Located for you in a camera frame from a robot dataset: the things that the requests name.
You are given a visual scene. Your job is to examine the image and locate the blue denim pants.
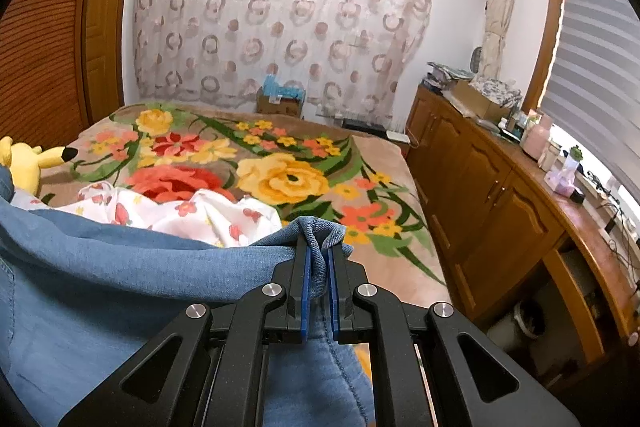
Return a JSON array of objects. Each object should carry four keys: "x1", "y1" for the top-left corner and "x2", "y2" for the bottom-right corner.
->
[{"x1": 0, "y1": 167, "x2": 376, "y2": 427}]

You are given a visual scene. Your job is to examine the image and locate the cardboard box with blue packets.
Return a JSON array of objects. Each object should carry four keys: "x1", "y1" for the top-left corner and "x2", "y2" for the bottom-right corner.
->
[{"x1": 256, "y1": 74, "x2": 306, "y2": 118}]

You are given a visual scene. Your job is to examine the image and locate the pink jar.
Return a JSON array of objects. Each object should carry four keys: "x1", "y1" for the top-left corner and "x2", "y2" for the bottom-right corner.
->
[{"x1": 521, "y1": 113, "x2": 553, "y2": 160}]

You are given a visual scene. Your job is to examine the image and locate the open cardboard box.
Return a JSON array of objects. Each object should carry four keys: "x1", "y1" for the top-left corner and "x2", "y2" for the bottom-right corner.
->
[{"x1": 442, "y1": 79, "x2": 511, "y2": 120}]

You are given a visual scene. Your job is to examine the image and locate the wooden slatted wardrobe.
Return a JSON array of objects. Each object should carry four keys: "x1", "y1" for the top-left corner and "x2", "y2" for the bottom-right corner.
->
[{"x1": 0, "y1": 0, "x2": 143, "y2": 148}]

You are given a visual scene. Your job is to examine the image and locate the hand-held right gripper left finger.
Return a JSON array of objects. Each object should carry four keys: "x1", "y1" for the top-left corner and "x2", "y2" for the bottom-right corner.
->
[{"x1": 57, "y1": 234, "x2": 315, "y2": 427}]

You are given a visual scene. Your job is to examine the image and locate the white strawberry print sheet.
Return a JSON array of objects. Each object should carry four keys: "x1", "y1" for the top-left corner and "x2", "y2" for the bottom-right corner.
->
[{"x1": 10, "y1": 181, "x2": 283, "y2": 249}]

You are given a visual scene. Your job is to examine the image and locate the floral blanket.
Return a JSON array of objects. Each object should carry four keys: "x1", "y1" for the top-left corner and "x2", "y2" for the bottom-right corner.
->
[{"x1": 37, "y1": 102, "x2": 448, "y2": 303}]

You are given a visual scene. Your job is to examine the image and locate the grey striped window blind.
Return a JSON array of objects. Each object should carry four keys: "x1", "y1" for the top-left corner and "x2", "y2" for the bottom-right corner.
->
[{"x1": 540, "y1": 0, "x2": 640, "y2": 188}]

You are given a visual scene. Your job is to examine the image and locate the ring pattern lace curtain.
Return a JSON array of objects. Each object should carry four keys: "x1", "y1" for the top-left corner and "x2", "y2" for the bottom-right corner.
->
[{"x1": 134, "y1": 0, "x2": 433, "y2": 112}]

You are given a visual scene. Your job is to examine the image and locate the yellow plush toy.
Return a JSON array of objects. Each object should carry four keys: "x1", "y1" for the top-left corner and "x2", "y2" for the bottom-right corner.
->
[{"x1": 0, "y1": 136, "x2": 80, "y2": 198}]

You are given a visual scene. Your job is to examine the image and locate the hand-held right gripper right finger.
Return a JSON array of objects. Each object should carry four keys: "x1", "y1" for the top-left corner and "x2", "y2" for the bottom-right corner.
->
[{"x1": 327, "y1": 247, "x2": 581, "y2": 427}]

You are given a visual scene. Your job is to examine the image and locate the wooden window frame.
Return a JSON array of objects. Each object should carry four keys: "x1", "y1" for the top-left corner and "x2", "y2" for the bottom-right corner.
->
[{"x1": 525, "y1": 0, "x2": 568, "y2": 108}]

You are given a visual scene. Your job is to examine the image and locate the wooden sideboard cabinet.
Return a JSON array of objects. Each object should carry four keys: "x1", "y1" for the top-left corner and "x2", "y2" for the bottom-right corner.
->
[{"x1": 405, "y1": 84, "x2": 640, "y2": 388}]

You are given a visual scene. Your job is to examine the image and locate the black low heater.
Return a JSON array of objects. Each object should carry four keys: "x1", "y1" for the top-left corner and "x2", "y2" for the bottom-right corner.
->
[{"x1": 342, "y1": 117, "x2": 388, "y2": 132}]

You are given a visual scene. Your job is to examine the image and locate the patterned folded cloth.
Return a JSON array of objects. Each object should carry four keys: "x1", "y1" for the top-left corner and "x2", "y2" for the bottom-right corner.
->
[{"x1": 470, "y1": 74, "x2": 523, "y2": 105}]

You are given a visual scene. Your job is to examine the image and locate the white bucket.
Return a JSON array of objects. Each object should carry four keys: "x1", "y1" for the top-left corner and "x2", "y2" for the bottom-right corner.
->
[{"x1": 487, "y1": 299, "x2": 546, "y2": 353}]

